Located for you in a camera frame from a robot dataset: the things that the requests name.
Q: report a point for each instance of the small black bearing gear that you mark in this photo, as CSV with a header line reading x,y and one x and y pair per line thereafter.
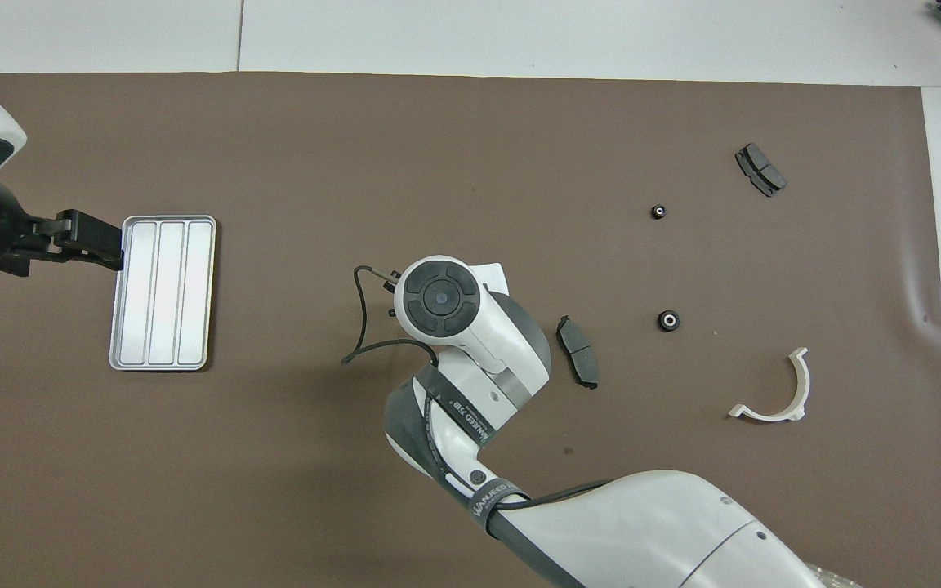
x,y
659,211

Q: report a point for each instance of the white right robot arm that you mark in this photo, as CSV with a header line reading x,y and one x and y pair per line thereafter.
x,y
642,531

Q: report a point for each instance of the silver ribbed metal tray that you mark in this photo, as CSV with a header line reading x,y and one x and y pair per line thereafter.
x,y
164,294

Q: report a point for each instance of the brown paper table mat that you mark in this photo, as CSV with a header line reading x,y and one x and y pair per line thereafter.
x,y
315,163

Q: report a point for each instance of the dark grey brake pad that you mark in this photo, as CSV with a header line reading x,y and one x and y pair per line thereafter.
x,y
578,351
760,169

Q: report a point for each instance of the white curved plastic bracket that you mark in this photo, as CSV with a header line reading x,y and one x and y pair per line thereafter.
x,y
777,417

